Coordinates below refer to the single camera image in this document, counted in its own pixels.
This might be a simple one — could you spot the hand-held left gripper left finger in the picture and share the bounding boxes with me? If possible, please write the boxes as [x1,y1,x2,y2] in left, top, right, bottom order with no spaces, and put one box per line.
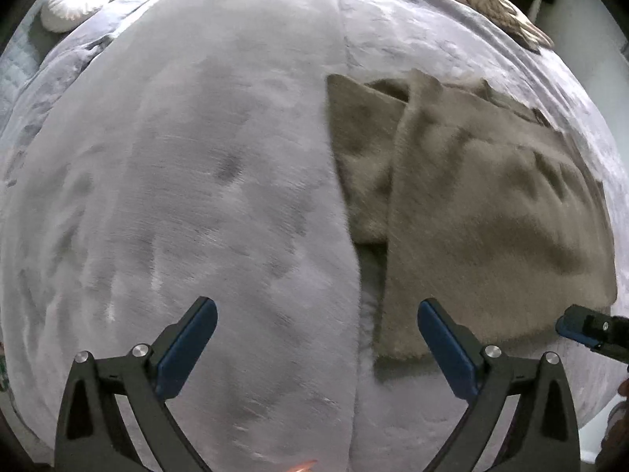
[55,296,218,472]

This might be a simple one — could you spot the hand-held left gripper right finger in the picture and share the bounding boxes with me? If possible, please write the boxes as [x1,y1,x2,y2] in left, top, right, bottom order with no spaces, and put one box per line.
[417,297,581,472]

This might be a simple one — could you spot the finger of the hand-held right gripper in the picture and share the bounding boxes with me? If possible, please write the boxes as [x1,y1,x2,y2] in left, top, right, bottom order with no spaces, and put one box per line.
[554,304,629,362]

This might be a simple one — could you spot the tan towel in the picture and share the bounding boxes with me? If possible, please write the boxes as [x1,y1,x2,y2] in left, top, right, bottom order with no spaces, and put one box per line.
[326,69,619,361]

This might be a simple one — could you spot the pale grey fuzzy blanket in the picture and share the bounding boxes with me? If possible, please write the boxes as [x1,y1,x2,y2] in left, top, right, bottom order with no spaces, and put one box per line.
[0,0,364,472]

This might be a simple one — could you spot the white embossed bedspread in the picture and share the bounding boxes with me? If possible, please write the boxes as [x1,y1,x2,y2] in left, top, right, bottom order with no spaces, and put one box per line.
[339,0,629,472]

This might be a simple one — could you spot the grey quilted sheet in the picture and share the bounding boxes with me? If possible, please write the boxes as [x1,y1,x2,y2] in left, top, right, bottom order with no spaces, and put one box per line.
[0,20,50,124]

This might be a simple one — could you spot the white round pleated pillow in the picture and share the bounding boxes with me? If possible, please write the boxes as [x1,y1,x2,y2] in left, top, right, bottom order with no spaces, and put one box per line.
[40,0,115,34]

